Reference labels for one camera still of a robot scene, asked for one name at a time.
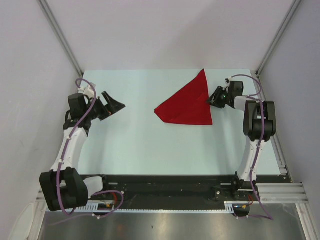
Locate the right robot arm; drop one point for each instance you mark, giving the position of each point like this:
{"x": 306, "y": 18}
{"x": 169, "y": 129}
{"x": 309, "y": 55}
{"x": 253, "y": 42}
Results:
{"x": 259, "y": 125}

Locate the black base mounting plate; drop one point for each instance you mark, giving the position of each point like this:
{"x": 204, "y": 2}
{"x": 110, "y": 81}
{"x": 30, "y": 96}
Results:
{"x": 192, "y": 189}

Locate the red cloth napkin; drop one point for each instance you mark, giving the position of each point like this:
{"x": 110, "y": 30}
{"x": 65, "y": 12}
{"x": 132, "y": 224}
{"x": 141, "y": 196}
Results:
{"x": 188, "y": 106}

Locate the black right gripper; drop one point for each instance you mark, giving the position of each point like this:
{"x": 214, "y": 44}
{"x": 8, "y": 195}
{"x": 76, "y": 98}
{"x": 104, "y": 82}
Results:
{"x": 214, "y": 100}

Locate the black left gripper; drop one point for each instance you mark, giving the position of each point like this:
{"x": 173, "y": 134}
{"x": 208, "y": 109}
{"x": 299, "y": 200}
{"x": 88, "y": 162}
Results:
{"x": 112, "y": 106}

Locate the aluminium front rail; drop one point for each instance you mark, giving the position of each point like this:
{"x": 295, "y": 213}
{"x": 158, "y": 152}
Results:
{"x": 267, "y": 193}

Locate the right aluminium frame post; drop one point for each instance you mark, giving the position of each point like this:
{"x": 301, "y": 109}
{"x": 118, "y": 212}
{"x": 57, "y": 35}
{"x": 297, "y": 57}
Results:
{"x": 279, "y": 34}

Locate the left aluminium frame post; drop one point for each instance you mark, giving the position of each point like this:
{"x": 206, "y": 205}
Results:
{"x": 51, "y": 19}

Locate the aluminium frame post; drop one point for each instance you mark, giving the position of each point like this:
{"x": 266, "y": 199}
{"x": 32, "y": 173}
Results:
{"x": 51, "y": 19}
{"x": 279, "y": 34}

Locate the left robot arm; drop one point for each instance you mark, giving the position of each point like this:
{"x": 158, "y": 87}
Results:
{"x": 62, "y": 185}

